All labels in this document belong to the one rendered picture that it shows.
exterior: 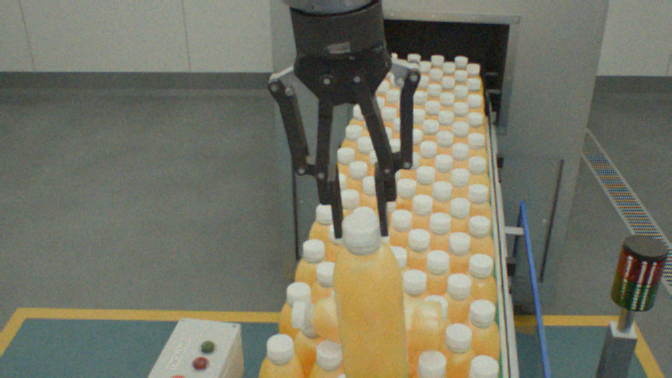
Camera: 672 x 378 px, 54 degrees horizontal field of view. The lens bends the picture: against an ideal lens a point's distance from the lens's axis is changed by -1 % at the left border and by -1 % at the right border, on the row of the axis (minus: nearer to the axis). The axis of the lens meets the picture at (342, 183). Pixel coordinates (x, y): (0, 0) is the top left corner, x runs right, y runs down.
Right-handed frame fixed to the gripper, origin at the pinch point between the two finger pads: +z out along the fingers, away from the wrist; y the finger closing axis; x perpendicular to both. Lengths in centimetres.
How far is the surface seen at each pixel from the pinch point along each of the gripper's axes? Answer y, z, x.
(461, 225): 13, 47, 56
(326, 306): -8.6, 30.7, 17.3
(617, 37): 147, 158, 405
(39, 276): -166, 147, 160
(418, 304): 4.7, 31.3, 17.8
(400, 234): 1, 44, 51
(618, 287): 35, 35, 23
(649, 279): 38, 32, 22
